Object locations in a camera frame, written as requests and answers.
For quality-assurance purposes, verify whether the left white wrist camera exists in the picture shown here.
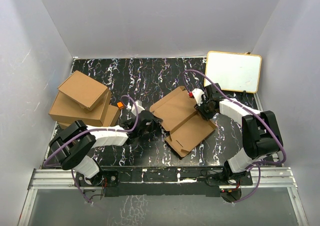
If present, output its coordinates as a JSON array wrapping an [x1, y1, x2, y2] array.
[[126, 100, 145, 116]]

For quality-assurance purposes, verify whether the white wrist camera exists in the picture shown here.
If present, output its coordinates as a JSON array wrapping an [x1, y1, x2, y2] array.
[[126, 100, 145, 116], [188, 88, 207, 106]]

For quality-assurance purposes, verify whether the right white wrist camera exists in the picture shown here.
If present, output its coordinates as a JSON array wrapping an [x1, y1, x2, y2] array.
[[188, 88, 207, 106]]

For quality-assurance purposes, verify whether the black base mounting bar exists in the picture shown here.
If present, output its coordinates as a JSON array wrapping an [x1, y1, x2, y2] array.
[[75, 166, 253, 197]]

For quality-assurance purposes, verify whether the white board yellow frame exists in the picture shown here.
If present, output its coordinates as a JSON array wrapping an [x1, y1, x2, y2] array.
[[204, 51, 262, 93]]

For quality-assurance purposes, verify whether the bottom folded cardboard box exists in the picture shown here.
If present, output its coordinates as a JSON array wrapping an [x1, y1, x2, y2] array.
[[58, 105, 121, 129]]

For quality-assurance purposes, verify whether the top small folded cardboard box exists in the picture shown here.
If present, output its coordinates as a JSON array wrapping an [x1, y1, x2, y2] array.
[[58, 71, 109, 111]]

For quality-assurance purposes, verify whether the brown cardboard box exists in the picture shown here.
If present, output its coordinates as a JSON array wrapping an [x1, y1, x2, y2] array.
[[149, 86, 216, 158]]

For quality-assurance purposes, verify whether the small orange block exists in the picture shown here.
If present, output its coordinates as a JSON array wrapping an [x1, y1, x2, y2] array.
[[117, 102, 125, 110]]

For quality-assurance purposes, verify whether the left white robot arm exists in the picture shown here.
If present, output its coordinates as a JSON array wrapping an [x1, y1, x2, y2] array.
[[49, 110, 163, 186]]

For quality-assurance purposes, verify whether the aluminium frame rail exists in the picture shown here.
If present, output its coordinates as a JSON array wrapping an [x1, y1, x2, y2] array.
[[18, 167, 308, 226]]

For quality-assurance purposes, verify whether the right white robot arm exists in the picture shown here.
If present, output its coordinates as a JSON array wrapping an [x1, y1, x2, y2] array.
[[188, 84, 283, 185]]

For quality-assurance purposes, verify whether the middle folded cardboard box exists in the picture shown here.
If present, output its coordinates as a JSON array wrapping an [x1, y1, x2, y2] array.
[[49, 92, 112, 127]]

